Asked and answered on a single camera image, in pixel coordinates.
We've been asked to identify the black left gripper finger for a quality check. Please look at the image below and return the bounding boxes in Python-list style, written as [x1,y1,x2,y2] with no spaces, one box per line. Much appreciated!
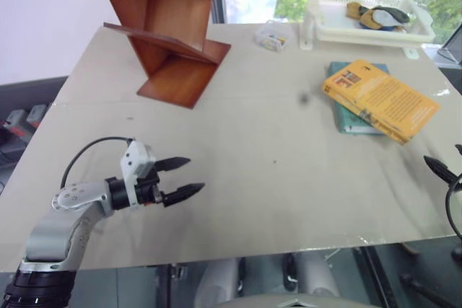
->
[154,157,192,173]
[162,182,206,208]

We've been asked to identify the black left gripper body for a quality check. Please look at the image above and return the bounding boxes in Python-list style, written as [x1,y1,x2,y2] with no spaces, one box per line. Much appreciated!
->
[135,170,165,208]

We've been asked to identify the yellow paperback book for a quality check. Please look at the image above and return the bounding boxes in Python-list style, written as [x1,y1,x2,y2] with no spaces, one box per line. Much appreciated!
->
[321,58,442,146]

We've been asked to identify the teal book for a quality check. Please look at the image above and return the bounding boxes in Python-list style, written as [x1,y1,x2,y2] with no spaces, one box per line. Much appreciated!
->
[327,61,391,136]

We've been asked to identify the brown wooden zigzag bookshelf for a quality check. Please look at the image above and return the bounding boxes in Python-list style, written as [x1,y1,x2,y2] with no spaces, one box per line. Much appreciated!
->
[90,0,232,110]

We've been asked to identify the dark laptop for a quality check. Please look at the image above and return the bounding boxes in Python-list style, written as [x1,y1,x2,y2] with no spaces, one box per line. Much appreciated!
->
[435,23,462,68]

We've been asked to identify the black tripod leg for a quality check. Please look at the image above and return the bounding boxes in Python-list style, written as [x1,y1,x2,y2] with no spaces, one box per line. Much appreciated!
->
[398,272,462,308]

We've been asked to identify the grey rack with batteries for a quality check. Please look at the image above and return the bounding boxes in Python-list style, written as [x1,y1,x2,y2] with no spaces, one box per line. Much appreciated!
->
[0,103,51,172]

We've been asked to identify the white plastic basket tray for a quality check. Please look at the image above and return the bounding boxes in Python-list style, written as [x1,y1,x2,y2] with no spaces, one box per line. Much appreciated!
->
[299,0,436,60]

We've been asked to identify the yellow grey work gloves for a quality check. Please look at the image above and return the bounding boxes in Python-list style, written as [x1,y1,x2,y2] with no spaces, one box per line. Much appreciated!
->
[345,1,411,32]

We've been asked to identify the grey rounded shape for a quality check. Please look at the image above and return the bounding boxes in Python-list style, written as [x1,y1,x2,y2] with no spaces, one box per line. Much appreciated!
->
[295,251,341,299]

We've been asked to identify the small clear plastic box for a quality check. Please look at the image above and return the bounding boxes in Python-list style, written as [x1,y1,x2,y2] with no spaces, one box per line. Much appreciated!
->
[254,19,295,54]

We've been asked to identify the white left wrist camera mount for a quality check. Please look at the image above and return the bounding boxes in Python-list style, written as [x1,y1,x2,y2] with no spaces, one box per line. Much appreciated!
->
[119,138,157,211]

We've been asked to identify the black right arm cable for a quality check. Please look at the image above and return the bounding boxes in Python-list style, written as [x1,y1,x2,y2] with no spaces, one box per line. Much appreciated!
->
[444,173,462,241]

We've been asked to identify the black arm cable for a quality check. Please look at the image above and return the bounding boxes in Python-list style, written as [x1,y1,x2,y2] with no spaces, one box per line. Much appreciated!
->
[60,136,135,190]
[444,173,462,241]

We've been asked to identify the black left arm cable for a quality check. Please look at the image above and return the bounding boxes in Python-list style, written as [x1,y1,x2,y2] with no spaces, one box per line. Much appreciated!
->
[60,136,135,190]

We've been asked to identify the black table frame bar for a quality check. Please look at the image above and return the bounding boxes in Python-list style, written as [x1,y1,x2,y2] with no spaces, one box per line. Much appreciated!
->
[354,245,398,308]

